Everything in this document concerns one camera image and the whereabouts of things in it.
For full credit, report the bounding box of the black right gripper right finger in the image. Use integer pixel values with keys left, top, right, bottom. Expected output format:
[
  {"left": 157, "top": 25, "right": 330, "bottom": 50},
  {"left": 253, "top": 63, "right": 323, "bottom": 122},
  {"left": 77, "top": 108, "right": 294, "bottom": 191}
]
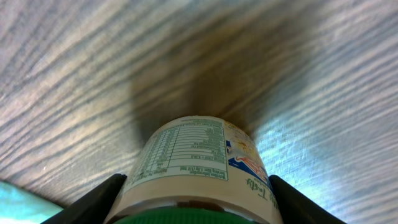
[{"left": 269, "top": 175, "right": 345, "bottom": 224}]

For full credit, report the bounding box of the teal tissue pack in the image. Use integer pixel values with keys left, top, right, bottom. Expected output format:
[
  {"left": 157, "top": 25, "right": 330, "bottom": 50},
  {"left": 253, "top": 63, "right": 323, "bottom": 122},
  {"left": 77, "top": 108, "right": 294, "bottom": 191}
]
[{"left": 1, "top": 181, "right": 63, "bottom": 224}]

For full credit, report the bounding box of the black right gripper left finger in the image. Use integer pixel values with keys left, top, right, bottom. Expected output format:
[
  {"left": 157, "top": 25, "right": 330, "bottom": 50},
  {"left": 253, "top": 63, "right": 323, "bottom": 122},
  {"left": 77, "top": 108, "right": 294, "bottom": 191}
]
[{"left": 42, "top": 174, "right": 127, "bottom": 224}]

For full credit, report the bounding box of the green bottle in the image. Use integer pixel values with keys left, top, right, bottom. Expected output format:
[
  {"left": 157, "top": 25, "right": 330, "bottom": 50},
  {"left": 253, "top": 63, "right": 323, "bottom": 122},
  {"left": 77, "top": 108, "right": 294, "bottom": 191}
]
[{"left": 105, "top": 116, "right": 282, "bottom": 223}]

